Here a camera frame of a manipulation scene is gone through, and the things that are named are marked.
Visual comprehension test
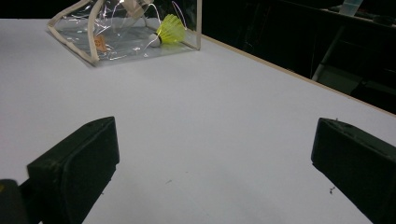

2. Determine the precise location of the grey metal stand leg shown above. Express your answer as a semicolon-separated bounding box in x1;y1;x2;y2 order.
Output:
311;26;347;82

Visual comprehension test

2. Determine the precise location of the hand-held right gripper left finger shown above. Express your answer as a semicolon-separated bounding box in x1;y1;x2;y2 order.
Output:
18;116;120;224

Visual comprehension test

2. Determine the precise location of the white table cover sheet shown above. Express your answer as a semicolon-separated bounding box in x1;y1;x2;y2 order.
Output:
0;18;396;224

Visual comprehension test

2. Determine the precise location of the yellow shuttlecock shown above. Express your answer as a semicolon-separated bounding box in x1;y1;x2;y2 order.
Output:
148;13;187;49

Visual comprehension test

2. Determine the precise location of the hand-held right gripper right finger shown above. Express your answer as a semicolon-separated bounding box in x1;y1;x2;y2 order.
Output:
311;117;396;224

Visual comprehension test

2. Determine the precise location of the clear plastic bag beige trim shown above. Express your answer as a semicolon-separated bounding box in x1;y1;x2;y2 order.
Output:
47;0;203;68

